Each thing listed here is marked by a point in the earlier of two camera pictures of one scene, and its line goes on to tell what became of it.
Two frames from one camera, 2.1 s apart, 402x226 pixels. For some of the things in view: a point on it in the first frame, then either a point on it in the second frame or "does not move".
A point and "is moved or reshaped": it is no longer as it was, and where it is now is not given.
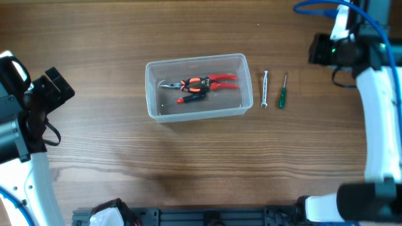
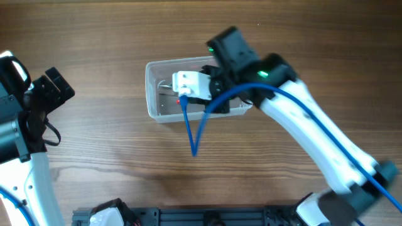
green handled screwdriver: (283, 94) is moved or reshaped
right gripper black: (318, 47) to (223, 105)
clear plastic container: (163, 102) does not move
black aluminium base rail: (281, 215) does not move
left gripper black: (44, 85) does not move
